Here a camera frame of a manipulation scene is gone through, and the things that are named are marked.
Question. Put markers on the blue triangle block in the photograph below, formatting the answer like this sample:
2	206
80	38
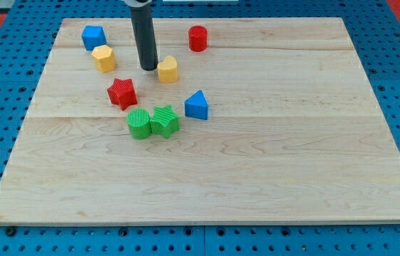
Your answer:
196	106

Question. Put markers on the red cylinder block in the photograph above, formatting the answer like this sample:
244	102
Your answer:
197	36

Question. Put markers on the red star block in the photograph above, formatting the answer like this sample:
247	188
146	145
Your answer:
122	93

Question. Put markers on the green cylinder block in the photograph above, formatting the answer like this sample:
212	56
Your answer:
138	121

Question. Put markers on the green star block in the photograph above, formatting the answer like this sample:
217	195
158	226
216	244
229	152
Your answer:
164	121

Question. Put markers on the yellow hexagon block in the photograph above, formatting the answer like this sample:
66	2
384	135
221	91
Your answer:
104	58

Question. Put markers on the light wooden board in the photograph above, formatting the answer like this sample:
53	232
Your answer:
294	136

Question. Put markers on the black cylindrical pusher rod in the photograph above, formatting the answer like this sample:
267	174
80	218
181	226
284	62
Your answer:
142	23

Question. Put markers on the yellow heart block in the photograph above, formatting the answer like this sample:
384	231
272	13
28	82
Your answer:
168	70

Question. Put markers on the blue pentagon block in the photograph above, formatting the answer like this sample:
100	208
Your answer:
93	36

